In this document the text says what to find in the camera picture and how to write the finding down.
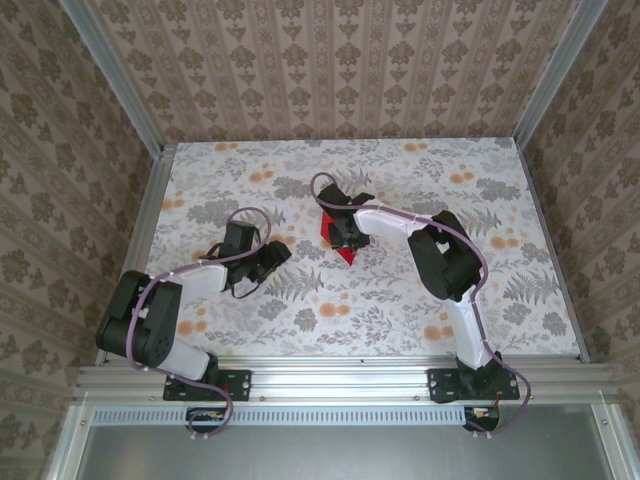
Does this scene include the purple cable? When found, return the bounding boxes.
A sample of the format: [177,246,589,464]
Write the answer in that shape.
[309,172,535,441]
[127,205,274,441]

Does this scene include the aluminium rail beam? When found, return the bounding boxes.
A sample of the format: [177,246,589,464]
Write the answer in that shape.
[73,357,617,402]

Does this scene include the red paper sheet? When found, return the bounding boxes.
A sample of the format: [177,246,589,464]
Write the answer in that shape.
[318,209,361,266]

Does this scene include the aluminium side rail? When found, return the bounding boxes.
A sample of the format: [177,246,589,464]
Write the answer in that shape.
[514,142,592,365]
[94,143,177,365]

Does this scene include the slotted white cable duct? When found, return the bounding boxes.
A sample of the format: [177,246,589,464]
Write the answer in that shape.
[92,405,501,425]

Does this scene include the small black controller board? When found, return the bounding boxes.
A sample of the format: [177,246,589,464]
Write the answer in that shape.
[186,407,227,434]
[463,407,501,432]

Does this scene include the aluminium frame post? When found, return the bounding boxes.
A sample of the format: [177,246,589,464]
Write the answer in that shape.
[62,0,170,156]
[513,0,619,151]

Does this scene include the thin black cable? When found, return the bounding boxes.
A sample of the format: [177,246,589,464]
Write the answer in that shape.
[229,277,261,300]

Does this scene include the aluminium lower frame bar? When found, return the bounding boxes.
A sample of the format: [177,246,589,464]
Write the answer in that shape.
[589,402,640,480]
[47,403,96,480]

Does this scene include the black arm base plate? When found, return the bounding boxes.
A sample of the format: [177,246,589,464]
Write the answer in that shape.
[428,368,521,403]
[163,368,252,402]

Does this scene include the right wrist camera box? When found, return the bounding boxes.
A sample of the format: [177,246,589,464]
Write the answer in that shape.
[318,183,374,209]

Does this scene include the floral tablecloth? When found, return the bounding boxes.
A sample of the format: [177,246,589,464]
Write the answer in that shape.
[122,138,584,357]

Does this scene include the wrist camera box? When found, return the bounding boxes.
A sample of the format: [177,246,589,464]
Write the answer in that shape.
[318,183,374,209]
[222,219,260,256]

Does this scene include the grey metal sheet panel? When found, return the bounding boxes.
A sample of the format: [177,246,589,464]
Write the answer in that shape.
[74,423,609,480]

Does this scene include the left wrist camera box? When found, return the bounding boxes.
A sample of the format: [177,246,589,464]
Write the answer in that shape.
[222,219,260,256]

